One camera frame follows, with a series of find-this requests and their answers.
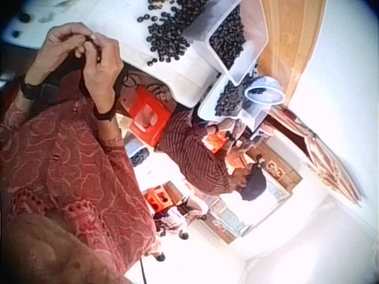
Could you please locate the large red plastic stool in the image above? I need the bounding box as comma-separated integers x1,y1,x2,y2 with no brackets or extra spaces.
120,87,173,147

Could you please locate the person's right hand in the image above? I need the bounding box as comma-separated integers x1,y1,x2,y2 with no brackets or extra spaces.
82,31,125,112

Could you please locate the black cable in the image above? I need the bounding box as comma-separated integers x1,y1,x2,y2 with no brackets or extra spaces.
139,257,149,284

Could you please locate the black wrist band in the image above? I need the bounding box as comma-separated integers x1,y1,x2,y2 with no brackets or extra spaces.
92,102,118,122
18,75,60,101

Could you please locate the heap of black beads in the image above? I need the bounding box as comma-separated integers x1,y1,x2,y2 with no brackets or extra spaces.
214,73,258,117
208,4,247,71

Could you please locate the person's left hand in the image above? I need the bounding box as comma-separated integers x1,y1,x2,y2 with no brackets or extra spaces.
25,22,93,86

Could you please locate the clear plastic container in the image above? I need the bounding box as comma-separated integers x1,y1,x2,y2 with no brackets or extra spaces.
184,0,269,86

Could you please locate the white cup with blue rim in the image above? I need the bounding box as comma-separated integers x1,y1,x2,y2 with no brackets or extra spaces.
244,76,287,106

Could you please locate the white bucket with beads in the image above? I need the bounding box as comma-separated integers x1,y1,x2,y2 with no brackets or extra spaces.
124,137,150,168

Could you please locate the black bead string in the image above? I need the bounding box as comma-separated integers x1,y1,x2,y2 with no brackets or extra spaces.
79,33,103,64

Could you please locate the white plastic tray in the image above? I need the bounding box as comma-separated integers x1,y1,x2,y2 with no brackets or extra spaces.
197,69,267,131

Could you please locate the small red plastic stool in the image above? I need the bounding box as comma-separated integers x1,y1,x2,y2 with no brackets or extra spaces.
143,185,174,214

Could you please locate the red patterned curtain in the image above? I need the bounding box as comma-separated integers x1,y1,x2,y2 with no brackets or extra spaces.
268,106,365,205

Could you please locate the pile of loose black beads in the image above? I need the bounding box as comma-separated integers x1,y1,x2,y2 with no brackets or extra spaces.
136,0,208,67

